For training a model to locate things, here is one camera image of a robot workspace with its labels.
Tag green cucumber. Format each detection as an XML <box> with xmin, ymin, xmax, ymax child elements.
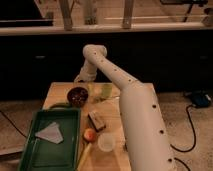
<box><xmin>49</xmin><ymin>103</ymin><xmax>71</xmax><ymax>109</ymax></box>

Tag yellow brush handle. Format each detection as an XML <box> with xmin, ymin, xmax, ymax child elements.
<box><xmin>76</xmin><ymin>143</ymin><xmax>92</xmax><ymax>171</ymax></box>

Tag green plastic tray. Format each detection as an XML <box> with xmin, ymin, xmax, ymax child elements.
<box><xmin>18</xmin><ymin>108</ymin><xmax>80</xmax><ymax>171</ymax></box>

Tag clear plastic cup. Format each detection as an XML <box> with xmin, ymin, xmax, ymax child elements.
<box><xmin>97</xmin><ymin>133</ymin><xmax>115</xmax><ymax>152</ymax></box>

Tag brown chalkboard eraser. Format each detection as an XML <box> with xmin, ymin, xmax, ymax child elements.
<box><xmin>88</xmin><ymin>112</ymin><xmax>106</xmax><ymax>132</ymax></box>

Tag orange ball brush head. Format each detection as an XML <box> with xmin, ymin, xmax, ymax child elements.
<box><xmin>83</xmin><ymin>128</ymin><xmax>96</xmax><ymax>142</ymax></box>

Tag black floor cable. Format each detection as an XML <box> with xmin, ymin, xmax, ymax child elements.
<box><xmin>169</xmin><ymin>104</ymin><xmax>198</xmax><ymax>171</ymax></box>

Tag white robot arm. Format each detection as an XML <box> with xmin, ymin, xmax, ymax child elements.
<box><xmin>75</xmin><ymin>44</ymin><xmax>177</xmax><ymax>171</ymax></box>

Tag purple bowl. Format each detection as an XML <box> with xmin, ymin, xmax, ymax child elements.
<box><xmin>67</xmin><ymin>87</ymin><xmax>88</xmax><ymax>108</ymax></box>

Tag green plastic cup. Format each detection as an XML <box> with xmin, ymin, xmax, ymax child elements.
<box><xmin>101</xmin><ymin>84</ymin><xmax>112</xmax><ymax>99</ymax></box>

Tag wooden shelf rail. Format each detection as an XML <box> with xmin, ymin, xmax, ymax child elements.
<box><xmin>0</xmin><ymin>22</ymin><xmax>213</xmax><ymax>36</ymax></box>

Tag blue black floor device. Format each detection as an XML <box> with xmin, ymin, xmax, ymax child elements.
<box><xmin>187</xmin><ymin>92</ymin><xmax>212</xmax><ymax>108</ymax></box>

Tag dark purple grapes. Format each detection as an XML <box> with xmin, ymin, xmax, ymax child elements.
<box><xmin>71</xmin><ymin>91</ymin><xmax>85</xmax><ymax>101</ymax></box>

